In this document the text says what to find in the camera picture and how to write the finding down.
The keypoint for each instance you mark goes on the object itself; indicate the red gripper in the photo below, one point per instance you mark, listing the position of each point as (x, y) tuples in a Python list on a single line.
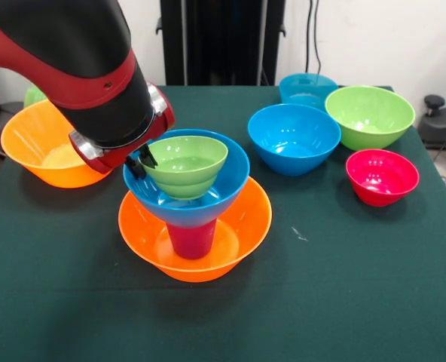
[(132, 151)]

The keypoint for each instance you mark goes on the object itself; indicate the small green plastic bowl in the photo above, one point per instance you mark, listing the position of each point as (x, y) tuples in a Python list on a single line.
[(189, 162)]

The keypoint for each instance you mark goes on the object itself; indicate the purple plastic cup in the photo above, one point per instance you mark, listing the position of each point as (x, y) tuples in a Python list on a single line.
[(191, 241)]

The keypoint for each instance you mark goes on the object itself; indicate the blue plastic bowl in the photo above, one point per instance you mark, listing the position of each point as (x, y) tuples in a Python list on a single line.
[(234, 177), (292, 132)]

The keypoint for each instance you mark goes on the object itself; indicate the large orange plastic bowl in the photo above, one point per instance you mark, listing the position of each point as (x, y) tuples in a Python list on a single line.
[(31, 151), (249, 226)]

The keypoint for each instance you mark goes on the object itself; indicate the green plastic cup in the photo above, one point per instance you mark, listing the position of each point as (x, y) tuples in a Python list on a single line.
[(31, 97)]

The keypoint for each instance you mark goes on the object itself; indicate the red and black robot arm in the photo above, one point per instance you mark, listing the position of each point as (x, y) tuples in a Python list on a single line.
[(76, 68)]

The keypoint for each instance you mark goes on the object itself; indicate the small translucent blue bowl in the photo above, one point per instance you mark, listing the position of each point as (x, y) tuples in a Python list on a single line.
[(307, 88)]

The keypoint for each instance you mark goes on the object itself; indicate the large green plastic bowl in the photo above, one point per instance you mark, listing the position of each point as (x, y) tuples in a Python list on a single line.
[(370, 109)]

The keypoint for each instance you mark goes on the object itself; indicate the dark green table cloth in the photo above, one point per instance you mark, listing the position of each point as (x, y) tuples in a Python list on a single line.
[(336, 301)]

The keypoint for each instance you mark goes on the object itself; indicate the small pink plastic bowl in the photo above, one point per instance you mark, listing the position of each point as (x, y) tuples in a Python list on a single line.
[(381, 173)]

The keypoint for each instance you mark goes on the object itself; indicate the black stand base with knob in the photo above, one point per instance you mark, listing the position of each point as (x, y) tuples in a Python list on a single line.
[(445, 124)]

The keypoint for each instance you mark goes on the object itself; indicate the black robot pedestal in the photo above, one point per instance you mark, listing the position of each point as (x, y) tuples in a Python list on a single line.
[(223, 37)]

